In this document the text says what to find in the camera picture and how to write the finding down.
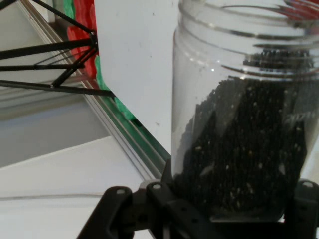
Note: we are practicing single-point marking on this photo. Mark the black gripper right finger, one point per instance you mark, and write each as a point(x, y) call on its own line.
point(304, 214)

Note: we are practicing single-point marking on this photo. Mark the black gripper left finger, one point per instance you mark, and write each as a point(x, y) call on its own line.
point(179, 219)

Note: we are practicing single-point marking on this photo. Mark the clear jar with black seeds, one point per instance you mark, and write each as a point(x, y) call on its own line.
point(249, 149)

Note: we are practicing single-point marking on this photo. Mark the red bowl with black rim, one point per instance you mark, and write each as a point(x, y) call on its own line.
point(307, 10)

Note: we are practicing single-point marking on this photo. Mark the black tripod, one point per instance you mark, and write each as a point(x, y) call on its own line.
point(37, 49)

